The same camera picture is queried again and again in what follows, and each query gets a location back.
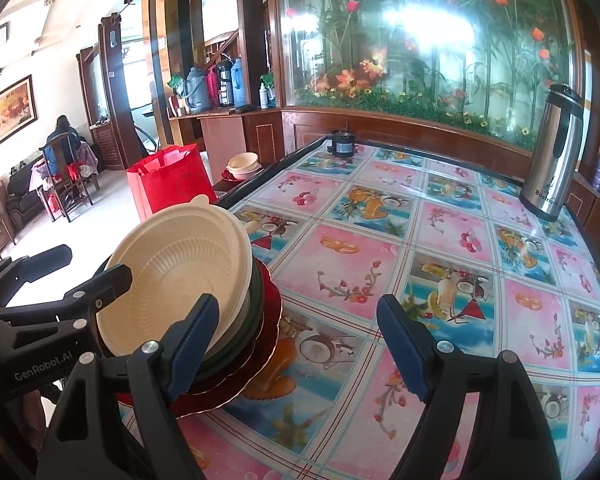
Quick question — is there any red scalloped plate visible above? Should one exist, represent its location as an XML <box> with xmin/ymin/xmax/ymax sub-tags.
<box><xmin>115</xmin><ymin>257</ymin><xmax>285</xmax><ymax>418</ymax></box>

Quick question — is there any red thermos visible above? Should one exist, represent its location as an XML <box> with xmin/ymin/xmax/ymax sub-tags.
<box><xmin>206</xmin><ymin>67</ymin><xmax>220</xmax><ymax>110</ymax></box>

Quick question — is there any black thermos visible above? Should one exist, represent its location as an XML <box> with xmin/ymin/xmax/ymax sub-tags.
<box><xmin>216</xmin><ymin>60</ymin><xmax>233</xmax><ymax>108</ymax></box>

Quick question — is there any low wooden cabinet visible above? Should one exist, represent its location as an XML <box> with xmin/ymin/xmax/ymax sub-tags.
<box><xmin>565</xmin><ymin>175</ymin><xmax>600</xmax><ymax>261</ymax></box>

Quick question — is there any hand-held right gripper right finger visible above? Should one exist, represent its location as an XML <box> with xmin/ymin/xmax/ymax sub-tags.
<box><xmin>376</xmin><ymin>294</ymin><xmax>563</xmax><ymax>480</ymax></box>

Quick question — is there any blue thermos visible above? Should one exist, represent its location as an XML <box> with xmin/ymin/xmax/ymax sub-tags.
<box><xmin>230</xmin><ymin>57</ymin><xmax>247</xmax><ymax>107</ymax></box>

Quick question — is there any cloth-covered dining table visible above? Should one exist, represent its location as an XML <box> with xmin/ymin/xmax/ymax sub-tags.
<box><xmin>30</xmin><ymin>140</ymin><xmax>101</xmax><ymax>196</ymax></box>

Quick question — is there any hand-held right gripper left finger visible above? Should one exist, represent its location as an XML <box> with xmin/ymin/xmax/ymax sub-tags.
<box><xmin>35</xmin><ymin>293</ymin><xmax>221</xmax><ymax>480</ymax></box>

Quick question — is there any framed wall painting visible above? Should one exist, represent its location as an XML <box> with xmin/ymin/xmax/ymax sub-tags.
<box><xmin>0</xmin><ymin>74</ymin><xmax>35</xmax><ymax>161</ymax></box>

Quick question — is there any black electric motor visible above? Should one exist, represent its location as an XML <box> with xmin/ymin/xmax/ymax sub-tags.
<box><xmin>327</xmin><ymin>127</ymin><xmax>358</xmax><ymax>157</ymax></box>

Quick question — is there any white bowl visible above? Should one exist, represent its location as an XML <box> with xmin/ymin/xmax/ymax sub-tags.
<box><xmin>200</xmin><ymin>260</ymin><xmax>256</xmax><ymax>366</ymax></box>

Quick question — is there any wooden sideboard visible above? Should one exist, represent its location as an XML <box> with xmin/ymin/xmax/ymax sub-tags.
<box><xmin>169</xmin><ymin>107</ymin><xmax>287</xmax><ymax>186</ymax></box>

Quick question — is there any dark green bowl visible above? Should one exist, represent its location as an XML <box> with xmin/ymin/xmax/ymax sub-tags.
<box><xmin>92</xmin><ymin>255</ymin><xmax>266</xmax><ymax>386</ymax></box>

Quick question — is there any stainless steel thermos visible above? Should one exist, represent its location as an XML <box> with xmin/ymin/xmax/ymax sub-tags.
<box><xmin>519</xmin><ymin>82</ymin><xmax>585</xmax><ymax>222</ymax></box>

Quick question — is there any cream patterned plastic bowl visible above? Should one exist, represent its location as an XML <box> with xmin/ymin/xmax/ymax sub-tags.
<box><xmin>96</xmin><ymin>195</ymin><xmax>254</xmax><ymax>358</ymax></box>

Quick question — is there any red shopping bag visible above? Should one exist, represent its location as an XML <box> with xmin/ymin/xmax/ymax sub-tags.
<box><xmin>126</xmin><ymin>143</ymin><xmax>218</xmax><ymax>223</ymax></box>

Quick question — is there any dark sofa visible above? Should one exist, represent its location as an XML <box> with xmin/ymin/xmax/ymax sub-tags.
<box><xmin>0</xmin><ymin>172</ymin><xmax>48</xmax><ymax>241</ymax></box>

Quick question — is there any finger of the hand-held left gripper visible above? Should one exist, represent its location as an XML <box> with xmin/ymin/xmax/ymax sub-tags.
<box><xmin>0</xmin><ymin>263</ymin><xmax>133</xmax><ymax>351</ymax></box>
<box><xmin>0</xmin><ymin>244</ymin><xmax>74</xmax><ymax>306</ymax></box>

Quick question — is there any grey water jug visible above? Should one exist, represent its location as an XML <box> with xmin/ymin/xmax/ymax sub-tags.
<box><xmin>182</xmin><ymin>66</ymin><xmax>213</xmax><ymax>113</ymax></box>

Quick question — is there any floral glass wooden partition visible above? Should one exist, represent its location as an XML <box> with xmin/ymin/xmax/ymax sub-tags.
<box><xmin>267</xmin><ymin>0</ymin><xmax>600</xmax><ymax>181</ymax></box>

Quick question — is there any wooden chair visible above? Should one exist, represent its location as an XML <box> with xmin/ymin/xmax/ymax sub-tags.
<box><xmin>42</xmin><ymin>132</ymin><xmax>93</xmax><ymax>223</ymax></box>

